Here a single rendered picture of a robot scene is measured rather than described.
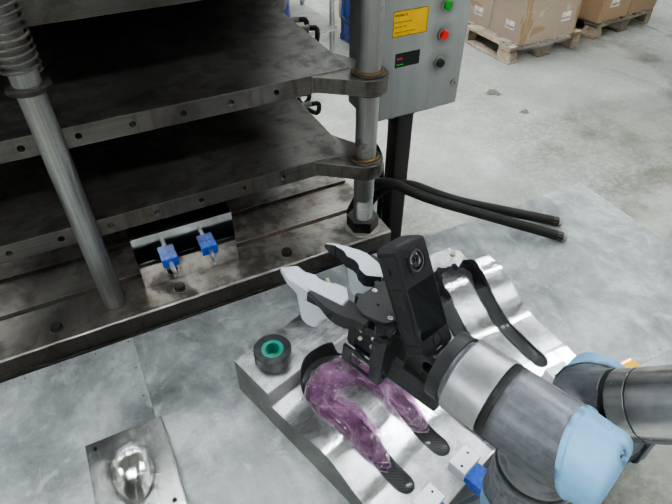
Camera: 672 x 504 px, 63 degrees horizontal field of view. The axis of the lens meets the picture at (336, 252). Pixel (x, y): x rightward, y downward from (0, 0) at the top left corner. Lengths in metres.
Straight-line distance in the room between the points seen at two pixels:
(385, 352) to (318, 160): 1.05
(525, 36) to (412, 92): 3.31
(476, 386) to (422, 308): 0.08
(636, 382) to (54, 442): 1.12
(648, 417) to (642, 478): 1.73
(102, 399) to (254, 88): 0.80
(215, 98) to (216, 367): 0.63
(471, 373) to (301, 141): 1.21
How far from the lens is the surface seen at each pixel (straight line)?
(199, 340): 1.41
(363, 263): 0.60
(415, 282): 0.51
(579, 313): 1.56
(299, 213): 1.76
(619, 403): 0.62
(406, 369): 0.57
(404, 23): 1.58
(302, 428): 1.14
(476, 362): 0.51
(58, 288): 1.69
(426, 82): 1.70
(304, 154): 1.57
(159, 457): 1.17
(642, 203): 3.55
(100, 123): 1.32
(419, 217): 3.04
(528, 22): 4.90
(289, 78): 1.40
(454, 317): 1.31
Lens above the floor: 1.87
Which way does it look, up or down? 42 degrees down
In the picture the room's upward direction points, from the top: straight up
